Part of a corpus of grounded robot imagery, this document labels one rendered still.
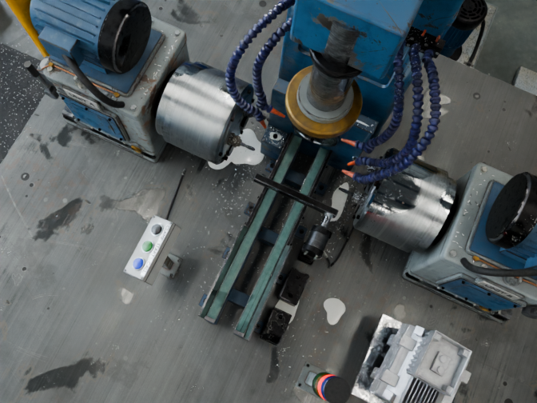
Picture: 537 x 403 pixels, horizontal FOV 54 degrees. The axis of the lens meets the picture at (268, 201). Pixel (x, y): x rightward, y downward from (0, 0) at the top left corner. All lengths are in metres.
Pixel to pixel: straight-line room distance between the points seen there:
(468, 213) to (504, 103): 0.69
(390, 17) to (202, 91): 0.66
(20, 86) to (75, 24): 1.58
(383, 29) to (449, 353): 0.84
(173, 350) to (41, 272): 0.47
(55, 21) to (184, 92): 0.35
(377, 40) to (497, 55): 2.24
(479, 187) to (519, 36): 1.89
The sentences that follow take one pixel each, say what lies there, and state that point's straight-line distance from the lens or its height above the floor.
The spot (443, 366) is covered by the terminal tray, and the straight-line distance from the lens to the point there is 1.41.
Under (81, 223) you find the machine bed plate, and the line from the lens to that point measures 1.77.
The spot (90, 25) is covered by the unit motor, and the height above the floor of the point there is 1.34.
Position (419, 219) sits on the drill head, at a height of 1.15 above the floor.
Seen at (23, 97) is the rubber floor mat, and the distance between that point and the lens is 2.91.
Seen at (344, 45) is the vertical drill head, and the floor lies 1.63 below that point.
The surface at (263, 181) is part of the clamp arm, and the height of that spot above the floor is 1.03.
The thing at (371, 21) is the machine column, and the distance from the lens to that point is 0.92.
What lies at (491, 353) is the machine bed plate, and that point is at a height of 0.80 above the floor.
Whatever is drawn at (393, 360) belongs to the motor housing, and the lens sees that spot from 1.45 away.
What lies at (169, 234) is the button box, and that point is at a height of 1.07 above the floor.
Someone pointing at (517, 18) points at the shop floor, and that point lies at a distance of 3.34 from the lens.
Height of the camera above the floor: 2.45
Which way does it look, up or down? 75 degrees down
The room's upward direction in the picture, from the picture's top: 11 degrees clockwise
